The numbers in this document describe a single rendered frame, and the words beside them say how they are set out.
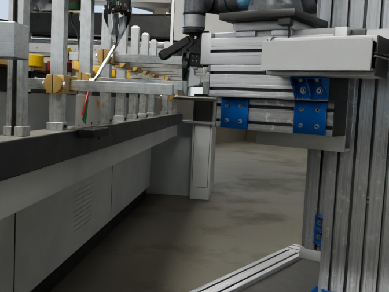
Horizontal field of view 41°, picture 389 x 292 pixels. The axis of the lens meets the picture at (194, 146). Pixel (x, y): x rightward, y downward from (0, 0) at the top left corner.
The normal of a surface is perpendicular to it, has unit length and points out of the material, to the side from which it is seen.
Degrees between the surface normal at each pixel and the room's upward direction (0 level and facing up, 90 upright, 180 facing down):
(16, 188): 90
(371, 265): 90
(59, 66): 90
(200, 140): 90
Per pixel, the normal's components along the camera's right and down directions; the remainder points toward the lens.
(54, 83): -0.09, 0.08
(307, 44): -0.58, 0.04
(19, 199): 0.99, 0.06
